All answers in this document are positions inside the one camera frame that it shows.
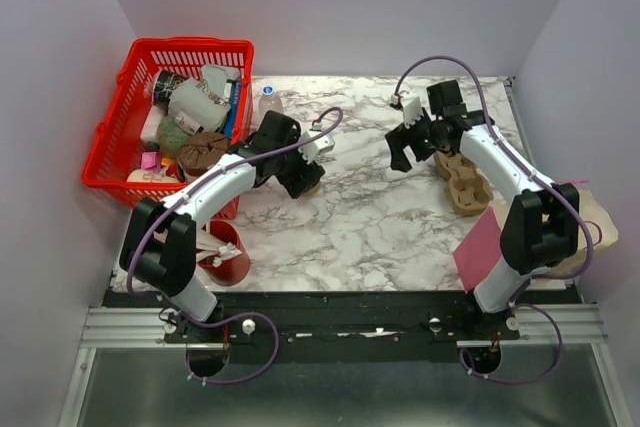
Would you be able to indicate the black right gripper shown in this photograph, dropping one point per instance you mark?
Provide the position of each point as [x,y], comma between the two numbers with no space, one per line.
[399,138]

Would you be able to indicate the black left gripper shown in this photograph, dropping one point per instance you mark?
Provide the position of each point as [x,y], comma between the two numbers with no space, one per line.
[295,184]

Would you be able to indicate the brown paper coffee cup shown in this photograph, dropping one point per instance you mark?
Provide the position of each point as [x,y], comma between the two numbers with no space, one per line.
[313,190]

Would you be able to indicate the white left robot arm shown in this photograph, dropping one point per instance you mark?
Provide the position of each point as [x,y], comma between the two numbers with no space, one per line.
[160,244]

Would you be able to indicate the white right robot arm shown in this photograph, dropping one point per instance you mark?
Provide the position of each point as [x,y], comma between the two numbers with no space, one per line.
[542,224]

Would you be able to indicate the brown cardboard cup carrier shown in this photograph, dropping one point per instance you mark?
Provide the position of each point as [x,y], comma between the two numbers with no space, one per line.
[467,190]

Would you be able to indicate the clear plastic water bottle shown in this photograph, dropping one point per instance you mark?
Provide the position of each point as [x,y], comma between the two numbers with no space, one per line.
[269,101]

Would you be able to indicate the blue book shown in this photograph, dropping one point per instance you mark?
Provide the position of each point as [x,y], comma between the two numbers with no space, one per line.
[238,120]

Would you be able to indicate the brown round lidded box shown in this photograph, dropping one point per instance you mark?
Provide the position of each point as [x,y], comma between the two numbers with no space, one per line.
[200,152]

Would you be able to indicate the red cylindrical straw holder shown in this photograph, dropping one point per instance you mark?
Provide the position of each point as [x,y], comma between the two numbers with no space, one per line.
[231,272]

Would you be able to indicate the grey cloth pouch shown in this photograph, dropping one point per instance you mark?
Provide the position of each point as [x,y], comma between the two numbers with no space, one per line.
[202,105]

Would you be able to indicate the pink small packet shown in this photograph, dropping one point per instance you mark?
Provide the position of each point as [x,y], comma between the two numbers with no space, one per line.
[151,161]

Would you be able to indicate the dark printed can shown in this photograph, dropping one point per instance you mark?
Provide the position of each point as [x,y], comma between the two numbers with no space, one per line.
[164,83]

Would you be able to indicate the red plastic shopping basket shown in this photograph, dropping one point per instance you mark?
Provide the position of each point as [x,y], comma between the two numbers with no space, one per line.
[117,148]

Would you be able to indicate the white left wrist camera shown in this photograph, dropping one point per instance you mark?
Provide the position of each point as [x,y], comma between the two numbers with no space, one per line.
[311,150]

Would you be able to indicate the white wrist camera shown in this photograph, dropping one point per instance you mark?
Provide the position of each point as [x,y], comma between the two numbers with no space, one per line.
[410,107]
[311,150]

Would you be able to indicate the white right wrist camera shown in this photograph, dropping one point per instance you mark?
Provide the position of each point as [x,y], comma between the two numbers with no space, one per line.
[410,107]

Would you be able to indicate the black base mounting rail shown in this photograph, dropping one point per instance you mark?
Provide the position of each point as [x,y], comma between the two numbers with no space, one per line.
[330,327]

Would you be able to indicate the aluminium frame rail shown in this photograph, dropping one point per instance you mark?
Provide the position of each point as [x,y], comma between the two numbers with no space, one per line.
[142,328]

